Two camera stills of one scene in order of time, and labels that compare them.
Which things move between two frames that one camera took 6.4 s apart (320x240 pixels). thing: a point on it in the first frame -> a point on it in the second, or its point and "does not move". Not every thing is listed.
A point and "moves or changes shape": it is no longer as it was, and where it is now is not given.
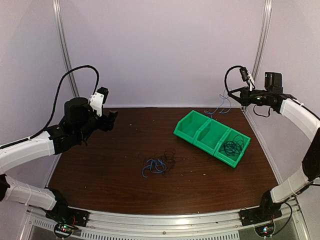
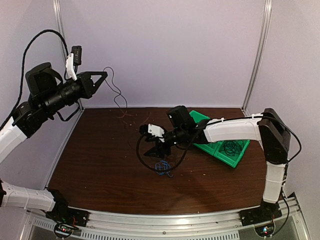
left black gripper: [108, 121] -> [87, 86]
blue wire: [154, 167] moves or changes shape
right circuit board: [265, 229] does not move
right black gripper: [245, 99] -> [158, 149]
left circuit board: [64, 230] does not move
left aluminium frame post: [57, 6] does not move
